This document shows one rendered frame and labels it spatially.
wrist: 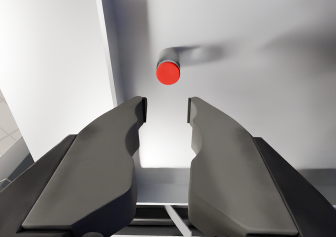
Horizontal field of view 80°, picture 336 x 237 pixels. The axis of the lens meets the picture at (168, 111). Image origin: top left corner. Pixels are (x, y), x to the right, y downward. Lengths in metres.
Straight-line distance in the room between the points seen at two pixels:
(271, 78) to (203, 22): 0.10
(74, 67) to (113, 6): 0.08
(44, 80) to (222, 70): 0.20
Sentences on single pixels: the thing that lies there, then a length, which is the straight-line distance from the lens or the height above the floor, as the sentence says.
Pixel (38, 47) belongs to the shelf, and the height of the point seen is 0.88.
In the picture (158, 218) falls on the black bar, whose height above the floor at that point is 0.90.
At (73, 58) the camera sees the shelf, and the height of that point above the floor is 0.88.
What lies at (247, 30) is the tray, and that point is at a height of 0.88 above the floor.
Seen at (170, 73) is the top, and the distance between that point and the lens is 0.17.
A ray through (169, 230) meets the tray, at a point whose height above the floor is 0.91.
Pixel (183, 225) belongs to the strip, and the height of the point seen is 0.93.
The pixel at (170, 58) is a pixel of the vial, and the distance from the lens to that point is 0.18.
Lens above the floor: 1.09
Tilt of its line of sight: 59 degrees down
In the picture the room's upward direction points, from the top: 178 degrees counter-clockwise
